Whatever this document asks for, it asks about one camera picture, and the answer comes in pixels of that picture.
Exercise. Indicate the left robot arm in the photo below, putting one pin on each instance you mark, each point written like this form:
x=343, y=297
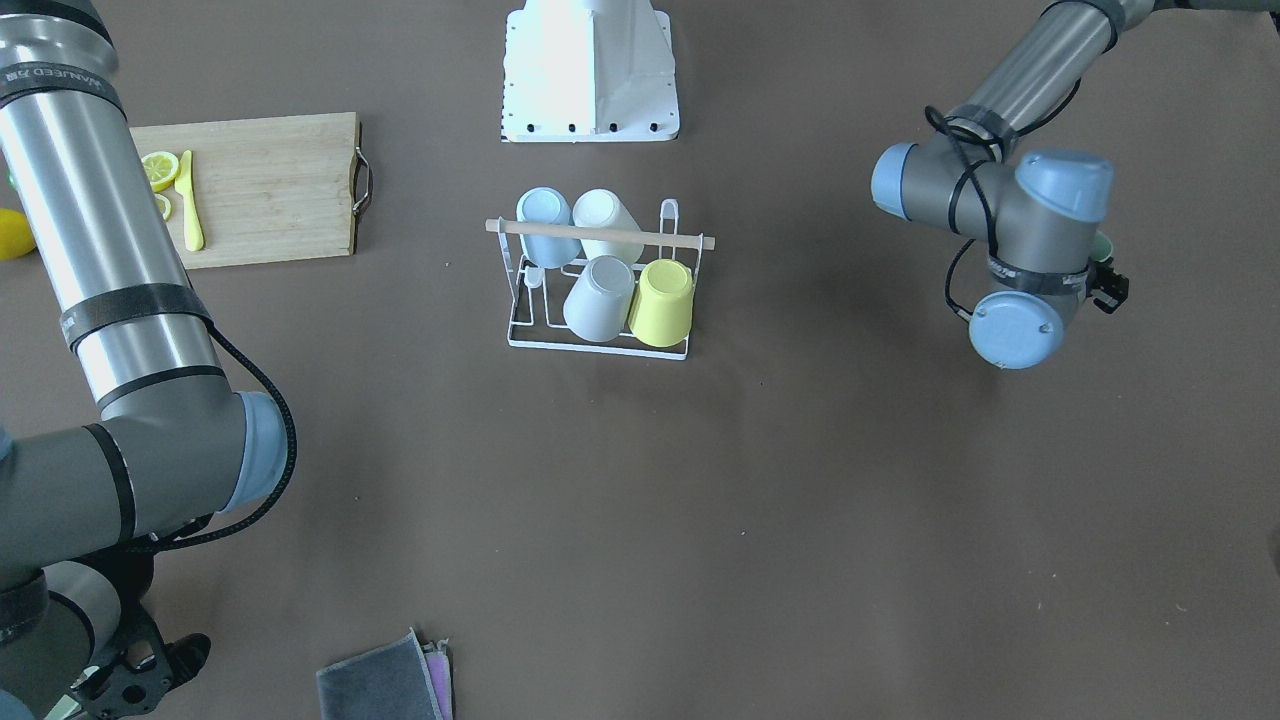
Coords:
x=1038, y=217

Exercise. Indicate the yellow cup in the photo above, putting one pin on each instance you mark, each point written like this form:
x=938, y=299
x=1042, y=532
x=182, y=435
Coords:
x=661, y=314

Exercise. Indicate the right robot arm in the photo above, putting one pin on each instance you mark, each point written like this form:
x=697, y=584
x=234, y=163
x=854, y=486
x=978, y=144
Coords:
x=194, y=442

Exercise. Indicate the grey cup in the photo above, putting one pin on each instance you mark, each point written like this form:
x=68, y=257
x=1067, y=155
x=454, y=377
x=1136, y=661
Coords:
x=597, y=306

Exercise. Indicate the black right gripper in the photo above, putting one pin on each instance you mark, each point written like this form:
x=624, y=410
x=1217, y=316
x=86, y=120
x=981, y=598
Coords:
x=186, y=655

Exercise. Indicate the white wire cup holder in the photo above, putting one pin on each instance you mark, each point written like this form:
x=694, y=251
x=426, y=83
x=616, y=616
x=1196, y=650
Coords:
x=536, y=296

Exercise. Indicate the yellow plastic knife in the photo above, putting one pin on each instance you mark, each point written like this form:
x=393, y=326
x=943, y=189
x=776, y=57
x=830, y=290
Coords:
x=193, y=230

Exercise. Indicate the yellow lemon at edge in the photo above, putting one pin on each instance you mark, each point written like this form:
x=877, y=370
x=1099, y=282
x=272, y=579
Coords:
x=16, y=236

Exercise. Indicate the grey cloth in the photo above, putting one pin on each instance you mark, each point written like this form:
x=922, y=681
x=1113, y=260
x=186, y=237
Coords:
x=389, y=682

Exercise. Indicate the white cup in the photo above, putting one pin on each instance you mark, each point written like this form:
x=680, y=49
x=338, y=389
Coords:
x=601, y=208

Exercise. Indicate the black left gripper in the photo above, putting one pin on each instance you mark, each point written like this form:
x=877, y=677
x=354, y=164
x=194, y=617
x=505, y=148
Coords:
x=1111, y=288

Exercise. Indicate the pink cloth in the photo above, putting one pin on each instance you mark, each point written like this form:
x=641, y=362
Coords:
x=439, y=669

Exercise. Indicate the green cup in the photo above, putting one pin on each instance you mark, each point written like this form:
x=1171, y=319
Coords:
x=1102, y=249

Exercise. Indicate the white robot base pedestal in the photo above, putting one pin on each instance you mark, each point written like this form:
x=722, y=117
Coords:
x=589, y=72

